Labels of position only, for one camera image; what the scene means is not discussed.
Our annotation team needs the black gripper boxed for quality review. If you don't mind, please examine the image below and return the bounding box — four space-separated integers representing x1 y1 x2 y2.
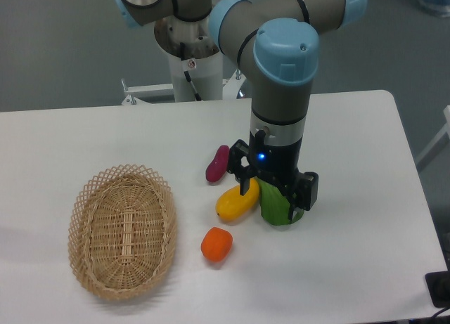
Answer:
227 133 319 221

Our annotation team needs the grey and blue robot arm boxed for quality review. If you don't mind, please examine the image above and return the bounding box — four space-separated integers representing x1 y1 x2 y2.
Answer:
115 0 368 226

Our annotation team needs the green vegetable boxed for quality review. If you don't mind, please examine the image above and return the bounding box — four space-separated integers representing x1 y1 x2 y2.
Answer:
257 179 304 226

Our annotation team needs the yellow mango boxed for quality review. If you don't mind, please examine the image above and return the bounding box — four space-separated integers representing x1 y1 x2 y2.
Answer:
215 179 259 222

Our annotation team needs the purple sweet potato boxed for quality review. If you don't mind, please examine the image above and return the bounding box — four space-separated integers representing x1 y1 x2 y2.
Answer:
205 145 229 183

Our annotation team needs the orange fruit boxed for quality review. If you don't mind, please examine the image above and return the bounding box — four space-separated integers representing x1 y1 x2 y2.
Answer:
200 227 233 263

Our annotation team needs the woven wicker basket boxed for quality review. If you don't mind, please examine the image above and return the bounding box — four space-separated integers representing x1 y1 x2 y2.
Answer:
68 164 177 301

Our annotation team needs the black device at table edge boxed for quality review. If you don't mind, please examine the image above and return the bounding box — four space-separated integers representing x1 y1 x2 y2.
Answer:
425 271 449 309

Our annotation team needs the black cable on pedestal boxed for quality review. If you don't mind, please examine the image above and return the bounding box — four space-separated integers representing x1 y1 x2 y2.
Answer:
179 41 203 102

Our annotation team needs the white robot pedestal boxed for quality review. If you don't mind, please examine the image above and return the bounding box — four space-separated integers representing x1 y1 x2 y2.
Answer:
122 15 251 105

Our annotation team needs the white frame at right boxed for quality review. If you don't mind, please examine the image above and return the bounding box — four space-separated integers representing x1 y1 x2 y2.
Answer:
415 106 449 173

